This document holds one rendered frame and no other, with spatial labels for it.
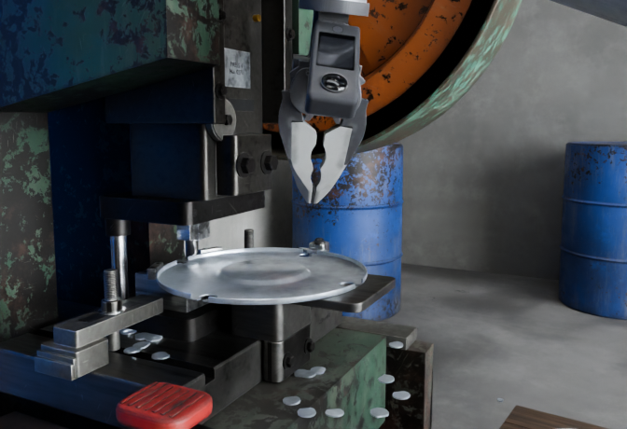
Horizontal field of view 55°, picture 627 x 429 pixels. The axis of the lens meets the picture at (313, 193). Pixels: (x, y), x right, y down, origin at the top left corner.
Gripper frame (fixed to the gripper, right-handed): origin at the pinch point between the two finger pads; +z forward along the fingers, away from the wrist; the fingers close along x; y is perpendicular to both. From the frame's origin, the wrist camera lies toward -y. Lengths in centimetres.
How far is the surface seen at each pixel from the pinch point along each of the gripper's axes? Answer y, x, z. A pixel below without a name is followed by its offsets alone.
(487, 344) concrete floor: 171, -100, 117
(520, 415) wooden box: 48, -55, 62
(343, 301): 2.6, -5.3, 13.9
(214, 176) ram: 15.7, 12.1, 3.9
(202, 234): 21.0, 13.8, 14.4
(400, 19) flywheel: 51, -16, -18
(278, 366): 7.3, 1.3, 26.4
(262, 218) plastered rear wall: 249, 6, 96
